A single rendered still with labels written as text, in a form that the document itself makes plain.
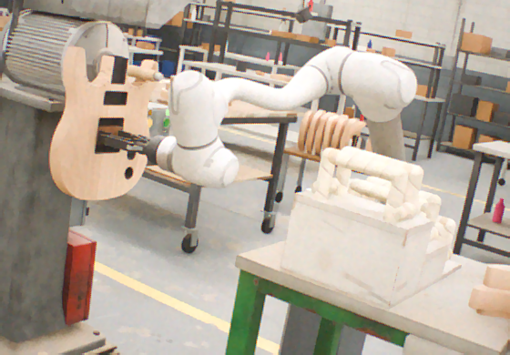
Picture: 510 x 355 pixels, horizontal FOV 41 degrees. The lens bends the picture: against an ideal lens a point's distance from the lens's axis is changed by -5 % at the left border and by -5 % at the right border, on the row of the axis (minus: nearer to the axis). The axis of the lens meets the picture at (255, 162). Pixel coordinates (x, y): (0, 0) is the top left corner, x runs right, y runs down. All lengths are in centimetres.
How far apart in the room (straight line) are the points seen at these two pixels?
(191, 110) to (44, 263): 98
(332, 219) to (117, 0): 83
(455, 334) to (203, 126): 73
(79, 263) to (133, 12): 99
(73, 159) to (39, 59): 43
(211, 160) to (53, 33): 73
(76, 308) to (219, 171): 106
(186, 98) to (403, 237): 58
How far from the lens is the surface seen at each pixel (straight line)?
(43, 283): 243
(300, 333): 257
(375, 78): 196
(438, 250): 164
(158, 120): 235
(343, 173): 157
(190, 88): 161
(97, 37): 211
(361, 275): 147
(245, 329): 165
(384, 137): 210
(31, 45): 221
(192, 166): 170
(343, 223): 147
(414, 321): 144
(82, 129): 188
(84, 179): 193
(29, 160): 225
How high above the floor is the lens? 143
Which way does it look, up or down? 11 degrees down
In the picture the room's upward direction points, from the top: 10 degrees clockwise
